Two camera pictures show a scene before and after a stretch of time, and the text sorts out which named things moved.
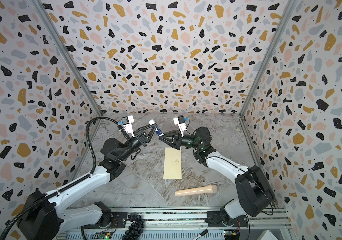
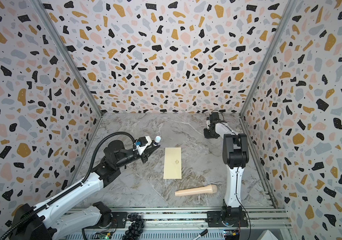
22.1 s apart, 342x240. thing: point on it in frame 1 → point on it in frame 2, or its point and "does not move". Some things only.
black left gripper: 141,137 → 148,153
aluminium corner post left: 67,54 does not move
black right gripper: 177,140 → 210,132
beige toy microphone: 207,189 does not move
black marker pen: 205,231 does not move
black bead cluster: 136,229 does not move
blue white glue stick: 157,130 → 157,139
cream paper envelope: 172,163 does not move
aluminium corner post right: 290,7 does not move
